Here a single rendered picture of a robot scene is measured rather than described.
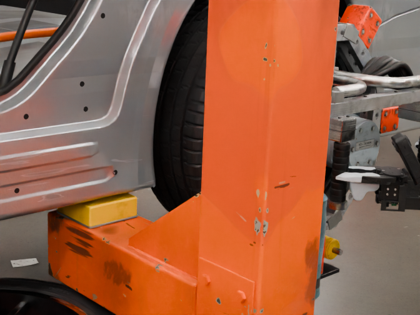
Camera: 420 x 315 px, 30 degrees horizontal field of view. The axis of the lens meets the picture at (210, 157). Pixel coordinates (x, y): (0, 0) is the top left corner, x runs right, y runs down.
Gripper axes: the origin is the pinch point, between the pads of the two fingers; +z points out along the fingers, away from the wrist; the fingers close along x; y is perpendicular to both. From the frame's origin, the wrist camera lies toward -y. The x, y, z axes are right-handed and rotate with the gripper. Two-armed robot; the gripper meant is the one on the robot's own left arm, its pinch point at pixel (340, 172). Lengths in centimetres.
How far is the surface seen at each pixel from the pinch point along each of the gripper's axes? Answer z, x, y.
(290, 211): 13.4, -36.6, -2.7
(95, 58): 54, 0, -22
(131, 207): 46.3, 4.7, 12.1
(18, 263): 110, 133, 83
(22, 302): 70, -1, 35
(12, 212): 67, -17, 7
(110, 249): 49, -11, 16
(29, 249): 109, 149, 83
